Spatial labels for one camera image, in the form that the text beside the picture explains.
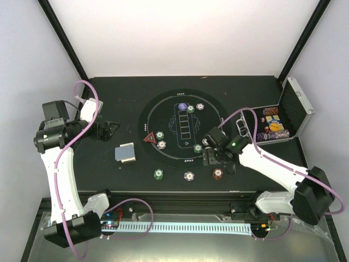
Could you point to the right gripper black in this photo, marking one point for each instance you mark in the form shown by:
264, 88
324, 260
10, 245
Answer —
208, 158

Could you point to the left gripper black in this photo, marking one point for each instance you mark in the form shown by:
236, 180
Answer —
106, 135

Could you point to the green chip mat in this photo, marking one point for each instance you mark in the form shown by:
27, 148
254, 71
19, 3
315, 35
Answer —
197, 148

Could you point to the red triangular marker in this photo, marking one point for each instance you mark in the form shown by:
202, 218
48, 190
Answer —
150, 138

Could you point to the green poker chip stack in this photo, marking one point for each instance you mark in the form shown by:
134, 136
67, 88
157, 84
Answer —
158, 174

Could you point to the purple round button chip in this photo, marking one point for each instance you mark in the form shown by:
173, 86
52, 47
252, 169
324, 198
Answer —
182, 106

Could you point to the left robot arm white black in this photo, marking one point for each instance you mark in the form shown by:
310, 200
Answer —
56, 140

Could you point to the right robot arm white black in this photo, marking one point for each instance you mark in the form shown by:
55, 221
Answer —
305, 193

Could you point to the brown poker chip stack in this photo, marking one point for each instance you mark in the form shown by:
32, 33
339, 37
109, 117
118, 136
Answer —
217, 174

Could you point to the blue playing card deck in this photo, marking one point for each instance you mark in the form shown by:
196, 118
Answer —
125, 153

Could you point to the purple chip row in case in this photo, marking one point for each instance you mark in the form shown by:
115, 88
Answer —
266, 136

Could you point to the round black poker mat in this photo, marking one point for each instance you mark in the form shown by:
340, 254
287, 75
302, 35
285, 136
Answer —
181, 129

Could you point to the orange yellow card box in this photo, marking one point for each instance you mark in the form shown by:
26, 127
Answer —
276, 126

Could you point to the blue card box in case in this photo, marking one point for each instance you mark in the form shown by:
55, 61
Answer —
273, 119

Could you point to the brown chip row in case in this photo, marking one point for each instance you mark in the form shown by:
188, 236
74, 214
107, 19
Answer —
271, 111

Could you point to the aluminium poker case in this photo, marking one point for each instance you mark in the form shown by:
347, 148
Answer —
295, 111

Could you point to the white perforated strip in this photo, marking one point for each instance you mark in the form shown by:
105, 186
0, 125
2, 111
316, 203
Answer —
176, 227

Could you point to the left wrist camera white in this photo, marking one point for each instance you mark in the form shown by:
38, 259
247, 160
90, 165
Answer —
88, 110

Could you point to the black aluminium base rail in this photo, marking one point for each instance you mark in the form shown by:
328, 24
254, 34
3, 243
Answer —
238, 206

